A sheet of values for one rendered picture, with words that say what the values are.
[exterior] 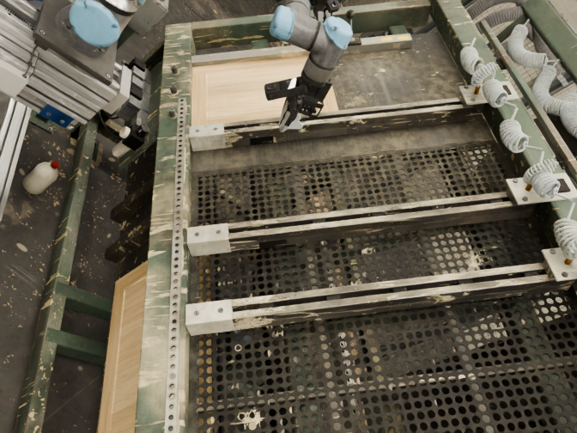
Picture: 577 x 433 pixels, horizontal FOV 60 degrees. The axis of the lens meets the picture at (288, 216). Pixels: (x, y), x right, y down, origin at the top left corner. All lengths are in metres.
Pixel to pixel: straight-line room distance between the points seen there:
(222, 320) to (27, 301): 1.11
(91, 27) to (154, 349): 0.81
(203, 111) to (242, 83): 0.22
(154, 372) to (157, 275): 0.29
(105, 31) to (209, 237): 0.63
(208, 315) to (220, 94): 1.01
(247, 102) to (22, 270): 1.16
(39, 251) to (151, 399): 1.22
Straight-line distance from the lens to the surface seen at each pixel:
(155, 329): 1.43
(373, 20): 2.51
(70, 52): 1.50
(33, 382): 2.00
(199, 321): 1.38
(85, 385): 2.30
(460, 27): 2.33
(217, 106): 2.03
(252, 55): 2.23
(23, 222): 2.46
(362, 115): 1.86
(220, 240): 1.51
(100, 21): 1.31
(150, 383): 1.37
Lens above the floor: 1.88
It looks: 27 degrees down
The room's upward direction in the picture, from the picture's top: 59 degrees clockwise
